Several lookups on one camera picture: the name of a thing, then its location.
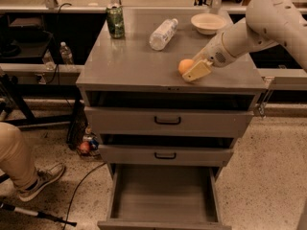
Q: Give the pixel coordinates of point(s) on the grey middle drawer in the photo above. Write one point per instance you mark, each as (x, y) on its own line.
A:
(173, 156)

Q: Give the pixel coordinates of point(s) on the orange fruit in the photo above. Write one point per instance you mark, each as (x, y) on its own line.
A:
(184, 65)

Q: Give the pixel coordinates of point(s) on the grey drawer cabinet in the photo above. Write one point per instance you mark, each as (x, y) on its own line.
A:
(128, 73)

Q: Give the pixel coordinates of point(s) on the small water bottle on shelf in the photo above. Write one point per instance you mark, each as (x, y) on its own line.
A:
(66, 54)

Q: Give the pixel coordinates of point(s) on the grey drawer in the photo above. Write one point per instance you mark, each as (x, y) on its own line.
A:
(151, 197)
(173, 156)
(168, 122)

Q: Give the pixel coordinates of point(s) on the person leg beige trousers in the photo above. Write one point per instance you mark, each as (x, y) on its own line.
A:
(16, 158)

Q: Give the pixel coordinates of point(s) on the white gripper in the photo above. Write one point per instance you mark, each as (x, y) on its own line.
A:
(215, 55)

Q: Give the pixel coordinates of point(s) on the red apple on floor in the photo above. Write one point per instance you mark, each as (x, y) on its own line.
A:
(84, 147)

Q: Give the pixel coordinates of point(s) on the grey bottom drawer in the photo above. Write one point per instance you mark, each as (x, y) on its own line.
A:
(151, 197)

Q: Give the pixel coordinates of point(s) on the white bowl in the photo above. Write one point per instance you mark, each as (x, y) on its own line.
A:
(208, 23)

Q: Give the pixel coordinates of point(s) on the black and white rod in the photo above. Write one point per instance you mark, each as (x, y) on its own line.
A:
(36, 214)

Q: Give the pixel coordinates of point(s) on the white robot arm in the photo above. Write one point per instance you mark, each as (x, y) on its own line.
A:
(267, 23)

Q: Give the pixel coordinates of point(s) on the grey top drawer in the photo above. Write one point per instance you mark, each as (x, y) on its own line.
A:
(168, 122)

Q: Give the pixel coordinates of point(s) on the grey sneaker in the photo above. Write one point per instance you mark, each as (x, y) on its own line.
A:
(45, 178)

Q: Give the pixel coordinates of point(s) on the black wire basket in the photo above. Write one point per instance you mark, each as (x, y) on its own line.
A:
(77, 127)

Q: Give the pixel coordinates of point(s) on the clear plastic water bottle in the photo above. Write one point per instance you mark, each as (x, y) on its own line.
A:
(163, 34)

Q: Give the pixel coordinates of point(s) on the green soda can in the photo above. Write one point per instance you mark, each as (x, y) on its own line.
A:
(115, 20)

